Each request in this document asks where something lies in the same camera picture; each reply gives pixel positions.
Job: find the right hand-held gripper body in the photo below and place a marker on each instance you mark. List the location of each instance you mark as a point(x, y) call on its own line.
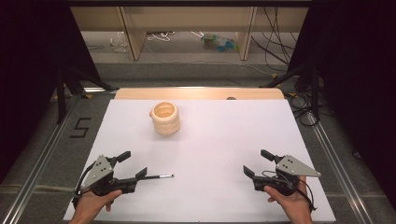
point(294, 168)

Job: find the metal floor rail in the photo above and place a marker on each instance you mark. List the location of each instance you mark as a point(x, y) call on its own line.
point(339, 168)
point(40, 161)

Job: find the black curtain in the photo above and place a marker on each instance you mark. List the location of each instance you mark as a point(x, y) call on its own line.
point(358, 77)
point(31, 77)

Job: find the clear plastic bag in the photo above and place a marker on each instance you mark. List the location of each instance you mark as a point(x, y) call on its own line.
point(119, 42)

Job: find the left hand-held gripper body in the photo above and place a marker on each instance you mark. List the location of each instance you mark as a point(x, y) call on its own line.
point(101, 171)

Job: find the black metal stand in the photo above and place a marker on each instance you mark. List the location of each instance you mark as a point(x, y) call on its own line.
point(62, 93)
point(314, 90)

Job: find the cream ribbed cup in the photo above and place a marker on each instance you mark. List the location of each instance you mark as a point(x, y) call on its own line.
point(166, 123)

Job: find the light wooden shelf unit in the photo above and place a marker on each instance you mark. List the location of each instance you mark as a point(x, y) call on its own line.
point(190, 18)

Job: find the colourful plastic packet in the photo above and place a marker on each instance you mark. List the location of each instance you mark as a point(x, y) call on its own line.
point(219, 43)

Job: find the person's right hand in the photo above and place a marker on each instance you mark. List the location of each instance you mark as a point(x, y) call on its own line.
point(292, 203)

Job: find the light wooden table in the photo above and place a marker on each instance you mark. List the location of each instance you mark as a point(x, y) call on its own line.
point(199, 93)

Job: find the person's left hand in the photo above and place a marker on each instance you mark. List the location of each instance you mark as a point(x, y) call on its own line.
point(93, 203)

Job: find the white table sheet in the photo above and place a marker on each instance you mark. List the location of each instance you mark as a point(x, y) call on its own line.
point(205, 149)

